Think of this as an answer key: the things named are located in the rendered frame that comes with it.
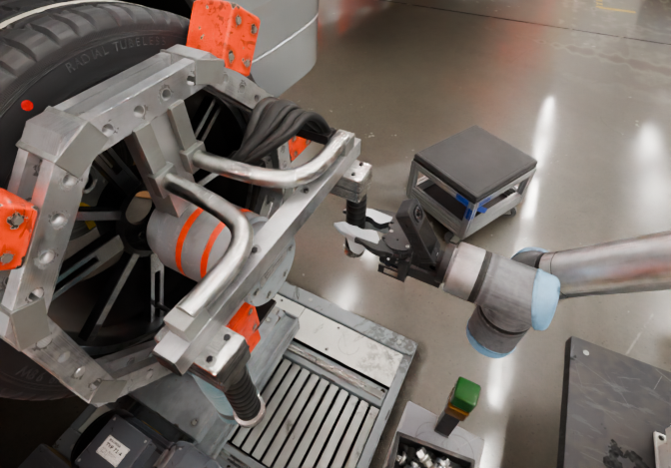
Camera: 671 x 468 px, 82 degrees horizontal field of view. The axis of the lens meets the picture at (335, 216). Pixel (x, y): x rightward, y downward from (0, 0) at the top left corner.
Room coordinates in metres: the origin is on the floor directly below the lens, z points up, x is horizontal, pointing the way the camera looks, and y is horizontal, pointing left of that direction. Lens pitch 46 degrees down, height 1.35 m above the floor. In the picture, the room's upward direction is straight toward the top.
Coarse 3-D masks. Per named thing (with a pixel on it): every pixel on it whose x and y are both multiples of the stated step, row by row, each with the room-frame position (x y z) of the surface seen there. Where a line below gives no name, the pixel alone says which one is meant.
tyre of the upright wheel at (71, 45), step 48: (0, 0) 0.54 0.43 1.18; (48, 0) 0.55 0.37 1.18; (0, 48) 0.42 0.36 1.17; (48, 48) 0.43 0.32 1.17; (96, 48) 0.48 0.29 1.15; (144, 48) 0.53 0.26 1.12; (0, 96) 0.37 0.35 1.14; (48, 96) 0.41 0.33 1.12; (0, 144) 0.35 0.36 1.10; (0, 384) 0.19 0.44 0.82; (48, 384) 0.22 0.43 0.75
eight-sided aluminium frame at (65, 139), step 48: (192, 48) 0.54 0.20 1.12; (96, 96) 0.42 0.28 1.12; (144, 96) 0.42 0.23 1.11; (240, 96) 0.57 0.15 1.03; (48, 144) 0.33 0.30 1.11; (96, 144) 0.35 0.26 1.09; (288, 144) 0.67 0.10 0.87; (48, 192) 0.30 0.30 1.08; (288, 192) 0.64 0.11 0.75; (48, 240) 0.27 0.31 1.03; (0, 288) 0.24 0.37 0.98; (48, 288) 0.24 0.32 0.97; (0, 336) 0.21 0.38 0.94; (48, 336) 0.22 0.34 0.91; (96, 384) 0.21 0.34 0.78; (144, 384) 0.25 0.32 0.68
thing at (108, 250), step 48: (192, 96) 0.70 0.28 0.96; (240, 144) 0.69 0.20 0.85; (240, 192) 0.66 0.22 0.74; (96, 240) 0.40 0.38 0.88; (144, 240) 0.47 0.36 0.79; (96, 288) 0.46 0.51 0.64; (144, 288) 0.42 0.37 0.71; (192, 288) 0.48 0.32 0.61; (96, 336) 0.32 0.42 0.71; (144, 336) 0.35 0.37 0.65
